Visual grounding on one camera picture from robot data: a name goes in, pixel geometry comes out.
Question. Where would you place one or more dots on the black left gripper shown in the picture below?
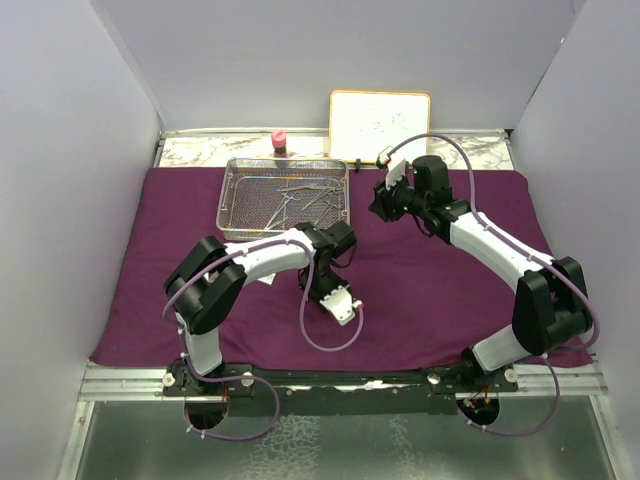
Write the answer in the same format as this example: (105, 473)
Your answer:
(318, 296)

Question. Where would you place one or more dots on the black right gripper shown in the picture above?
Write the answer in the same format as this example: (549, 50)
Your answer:
(383, 201)

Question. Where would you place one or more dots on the white blue label packet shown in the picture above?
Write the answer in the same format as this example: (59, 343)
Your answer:
(268, 279)

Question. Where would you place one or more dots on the steel forceps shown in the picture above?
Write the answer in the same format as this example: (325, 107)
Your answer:
(278, 217)

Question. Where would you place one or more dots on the purple cloth wrap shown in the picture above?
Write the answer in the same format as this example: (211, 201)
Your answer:
(424, 301)

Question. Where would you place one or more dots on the metal mesh tray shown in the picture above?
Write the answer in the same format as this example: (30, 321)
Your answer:
(248, 196)

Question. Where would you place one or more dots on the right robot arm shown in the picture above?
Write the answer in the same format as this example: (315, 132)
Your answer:
(550, 305)

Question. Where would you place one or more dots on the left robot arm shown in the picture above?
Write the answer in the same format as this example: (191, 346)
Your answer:
(202, 290)

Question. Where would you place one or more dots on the steel clamp right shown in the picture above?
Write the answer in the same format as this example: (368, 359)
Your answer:
(324, 209)

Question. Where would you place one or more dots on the yellow framed whiteboard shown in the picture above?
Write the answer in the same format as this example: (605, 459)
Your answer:
(364, 124)

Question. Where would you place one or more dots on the pink lid spice bottle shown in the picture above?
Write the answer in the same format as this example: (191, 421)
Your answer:
(279, 144)

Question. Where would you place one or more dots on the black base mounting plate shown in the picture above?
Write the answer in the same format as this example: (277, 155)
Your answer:
(246, 391)

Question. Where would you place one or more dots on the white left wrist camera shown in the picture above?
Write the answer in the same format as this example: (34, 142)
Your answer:
(341, 305)

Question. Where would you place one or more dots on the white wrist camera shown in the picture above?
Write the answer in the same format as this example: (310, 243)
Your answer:
(395, 168)
(341, 305)

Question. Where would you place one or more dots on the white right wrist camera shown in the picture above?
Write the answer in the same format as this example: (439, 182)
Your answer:
(395, 168)

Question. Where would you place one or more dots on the aluminium frame rail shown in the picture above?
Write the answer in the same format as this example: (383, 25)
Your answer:
(145, 384)

